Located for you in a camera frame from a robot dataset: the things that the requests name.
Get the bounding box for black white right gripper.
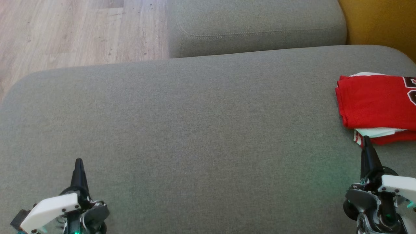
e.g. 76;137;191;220
345;136;416;234

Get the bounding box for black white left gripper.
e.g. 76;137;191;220
21;158;110;234

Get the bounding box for red Bulls basketball shorts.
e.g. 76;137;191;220
353;128;416;147

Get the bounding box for red white basketball jersey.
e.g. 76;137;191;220
335;72;416;130

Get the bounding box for yellow sofa cushion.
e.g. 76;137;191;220
338;0;416;63

